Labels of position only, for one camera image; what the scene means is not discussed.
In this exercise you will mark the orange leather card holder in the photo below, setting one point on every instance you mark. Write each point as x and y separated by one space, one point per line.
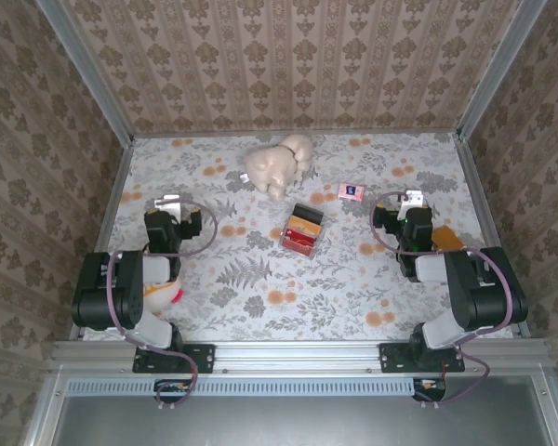
446 238

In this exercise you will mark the red box with brown lid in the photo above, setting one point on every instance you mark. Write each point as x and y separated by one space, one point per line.
309 213

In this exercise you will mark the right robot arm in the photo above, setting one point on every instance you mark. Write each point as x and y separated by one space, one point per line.
488 288

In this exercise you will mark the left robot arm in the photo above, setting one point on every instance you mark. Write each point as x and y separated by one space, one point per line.
97 288

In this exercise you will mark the gold card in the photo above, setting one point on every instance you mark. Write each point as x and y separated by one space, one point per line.
304 225

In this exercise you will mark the red card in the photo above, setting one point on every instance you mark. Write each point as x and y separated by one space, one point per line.
300 241

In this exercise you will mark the small pink packet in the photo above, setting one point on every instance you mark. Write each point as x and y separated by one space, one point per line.
351 192

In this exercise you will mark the round plush toy with glasses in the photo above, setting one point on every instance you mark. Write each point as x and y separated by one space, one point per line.
160 295

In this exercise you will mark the beige plush dog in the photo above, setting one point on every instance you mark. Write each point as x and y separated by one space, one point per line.
274 162

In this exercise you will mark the floral table cover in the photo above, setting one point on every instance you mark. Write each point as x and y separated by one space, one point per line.
307 306

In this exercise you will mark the grey metal panel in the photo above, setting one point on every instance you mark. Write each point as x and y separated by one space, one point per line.
283 423

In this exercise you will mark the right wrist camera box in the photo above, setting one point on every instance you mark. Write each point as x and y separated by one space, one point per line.
411 200

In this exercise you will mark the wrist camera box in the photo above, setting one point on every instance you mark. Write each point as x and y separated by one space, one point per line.
411 200
167 202

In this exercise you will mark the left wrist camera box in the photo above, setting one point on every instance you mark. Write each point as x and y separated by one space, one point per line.
167 202

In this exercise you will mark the aluminium side rail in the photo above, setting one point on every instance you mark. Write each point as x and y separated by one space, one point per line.
103 232
482 200

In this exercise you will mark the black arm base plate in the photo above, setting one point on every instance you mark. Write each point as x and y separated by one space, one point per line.
202 358
393 358

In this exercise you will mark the aluminium corner post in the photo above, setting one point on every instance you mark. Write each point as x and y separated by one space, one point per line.
499 69
90 69

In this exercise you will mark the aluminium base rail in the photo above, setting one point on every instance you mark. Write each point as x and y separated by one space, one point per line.
297 355

